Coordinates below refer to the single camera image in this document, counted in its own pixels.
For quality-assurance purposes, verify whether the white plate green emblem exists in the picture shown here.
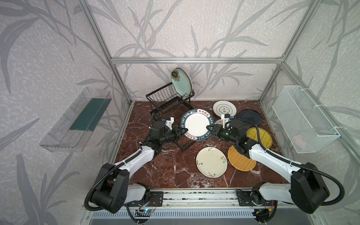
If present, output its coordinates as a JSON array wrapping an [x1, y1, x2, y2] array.
[[212, 100, 237, 117]]

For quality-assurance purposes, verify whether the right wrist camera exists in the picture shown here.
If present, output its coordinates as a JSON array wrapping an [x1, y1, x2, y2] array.
[[221, 113, 233, 129]]

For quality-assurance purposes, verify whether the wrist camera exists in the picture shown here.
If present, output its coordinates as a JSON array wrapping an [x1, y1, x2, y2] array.
[[162, 117, 174, 130], [221, 113, 233, 129]]

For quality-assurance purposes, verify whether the green yellow woven plate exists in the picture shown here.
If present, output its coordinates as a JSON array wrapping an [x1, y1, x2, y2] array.
[[246, 127, 273, 149]]

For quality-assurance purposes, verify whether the clear plastic wall bin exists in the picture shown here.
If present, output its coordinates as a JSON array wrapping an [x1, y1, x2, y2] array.
[[39, 88, 112, 153]]

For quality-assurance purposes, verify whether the mint green flower plate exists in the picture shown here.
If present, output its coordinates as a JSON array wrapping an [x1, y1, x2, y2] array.
[[171, 67, 191, 98]]

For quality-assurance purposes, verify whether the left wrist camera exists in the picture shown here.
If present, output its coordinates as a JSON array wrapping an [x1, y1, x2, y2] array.
[[162, 117, 174, 130]]

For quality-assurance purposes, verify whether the dark blue oval plate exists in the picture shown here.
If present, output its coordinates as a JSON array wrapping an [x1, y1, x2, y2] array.
[[236, 109, 263, 125]]

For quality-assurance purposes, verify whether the orange woven plate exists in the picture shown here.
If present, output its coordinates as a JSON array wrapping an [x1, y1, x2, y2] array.
[[227, 145, 257, 172]]

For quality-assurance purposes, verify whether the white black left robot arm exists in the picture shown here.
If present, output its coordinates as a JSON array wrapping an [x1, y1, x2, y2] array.
[[83, 119, 188, 214]]

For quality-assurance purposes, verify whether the white plate dark lettered rim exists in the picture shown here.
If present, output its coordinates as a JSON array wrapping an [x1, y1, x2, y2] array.
[[180, 109, 215, 141]]

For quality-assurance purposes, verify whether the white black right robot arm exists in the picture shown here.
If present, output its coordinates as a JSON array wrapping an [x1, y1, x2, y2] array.
[[206, 119, 345, 214]]

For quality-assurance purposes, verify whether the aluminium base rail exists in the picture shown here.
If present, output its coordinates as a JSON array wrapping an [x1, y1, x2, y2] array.
[[80, 188, 318, 225]]

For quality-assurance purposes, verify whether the orange sunburst plate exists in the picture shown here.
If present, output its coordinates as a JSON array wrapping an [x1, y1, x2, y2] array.
[[215, 119, 224, 126], [181, 68, 194, 95]]

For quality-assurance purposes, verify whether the white wire mesh basket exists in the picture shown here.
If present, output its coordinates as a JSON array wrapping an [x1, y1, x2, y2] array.
[[272, 85, 341, 154]]

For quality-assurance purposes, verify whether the cream floral plate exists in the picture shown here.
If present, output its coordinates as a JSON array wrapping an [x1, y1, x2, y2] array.
[[196, 147, 228, 179]]

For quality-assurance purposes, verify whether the black wire dish rack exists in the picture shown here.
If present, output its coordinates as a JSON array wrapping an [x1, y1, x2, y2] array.
[[144, 83, 195, 154]]

